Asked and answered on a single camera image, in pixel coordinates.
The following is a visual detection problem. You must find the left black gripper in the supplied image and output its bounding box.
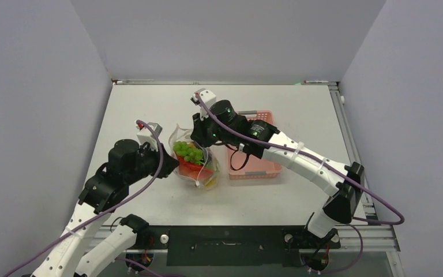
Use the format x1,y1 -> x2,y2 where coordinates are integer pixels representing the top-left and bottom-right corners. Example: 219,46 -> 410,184
125,141 -> 180,185

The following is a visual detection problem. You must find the watermelon slice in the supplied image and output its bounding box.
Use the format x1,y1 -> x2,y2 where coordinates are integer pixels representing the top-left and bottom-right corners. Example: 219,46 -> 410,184
176,155 -> 215,181

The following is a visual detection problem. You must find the pink plastic basket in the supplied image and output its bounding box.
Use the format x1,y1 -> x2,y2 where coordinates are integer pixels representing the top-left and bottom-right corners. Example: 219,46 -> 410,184
226,110 -> 282,180

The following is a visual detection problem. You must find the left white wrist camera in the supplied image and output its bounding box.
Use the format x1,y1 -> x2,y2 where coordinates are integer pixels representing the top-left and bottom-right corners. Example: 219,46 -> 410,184
136,119 -> 163,152

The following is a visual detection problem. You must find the clear zip top bag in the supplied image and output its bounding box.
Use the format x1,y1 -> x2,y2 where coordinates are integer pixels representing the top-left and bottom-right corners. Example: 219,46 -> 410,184
168,125 -> 220,189

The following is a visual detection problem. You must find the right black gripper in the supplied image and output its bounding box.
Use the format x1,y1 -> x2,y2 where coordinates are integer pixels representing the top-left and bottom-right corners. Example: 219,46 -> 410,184
192,108 -> 235,148

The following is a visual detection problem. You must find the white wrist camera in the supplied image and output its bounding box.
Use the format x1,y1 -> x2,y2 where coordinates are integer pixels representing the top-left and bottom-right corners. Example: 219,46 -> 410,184
190,88 -> 217,117
136,119 -> 163,152

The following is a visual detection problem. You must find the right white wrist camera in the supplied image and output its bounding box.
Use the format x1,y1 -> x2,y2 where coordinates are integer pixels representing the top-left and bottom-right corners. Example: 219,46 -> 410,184
190,88 -> 217,117

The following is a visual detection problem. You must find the yellow bell pepper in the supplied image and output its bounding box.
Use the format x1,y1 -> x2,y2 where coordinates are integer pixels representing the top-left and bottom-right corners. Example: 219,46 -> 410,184
205,176 -> 219,189

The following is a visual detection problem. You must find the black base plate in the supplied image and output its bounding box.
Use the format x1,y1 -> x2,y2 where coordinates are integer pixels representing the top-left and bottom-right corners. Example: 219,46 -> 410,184
126,226 -> 341,267

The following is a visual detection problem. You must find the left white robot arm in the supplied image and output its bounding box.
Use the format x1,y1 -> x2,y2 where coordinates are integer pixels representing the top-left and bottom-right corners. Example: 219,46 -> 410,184
31,139 -> 179,276

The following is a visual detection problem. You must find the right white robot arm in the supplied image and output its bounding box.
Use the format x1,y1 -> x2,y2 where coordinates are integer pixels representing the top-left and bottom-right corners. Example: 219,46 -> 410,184
190,98 -> 364,247

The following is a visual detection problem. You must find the green grapes bunch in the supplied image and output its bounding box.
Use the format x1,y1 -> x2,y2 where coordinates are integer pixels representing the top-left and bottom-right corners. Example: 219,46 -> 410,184
174,141 -> 204,166

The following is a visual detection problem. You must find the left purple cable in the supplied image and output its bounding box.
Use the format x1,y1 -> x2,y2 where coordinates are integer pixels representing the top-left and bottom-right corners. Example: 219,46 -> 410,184
3,119 -> 165,277

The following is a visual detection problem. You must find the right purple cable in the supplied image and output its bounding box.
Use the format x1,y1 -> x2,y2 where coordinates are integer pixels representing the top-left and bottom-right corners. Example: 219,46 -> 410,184
194,93 -> 406,226

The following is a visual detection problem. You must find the purple cable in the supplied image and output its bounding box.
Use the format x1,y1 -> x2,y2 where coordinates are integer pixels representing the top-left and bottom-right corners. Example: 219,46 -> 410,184
194,93 -> 406,226
3,119 -> 165,277

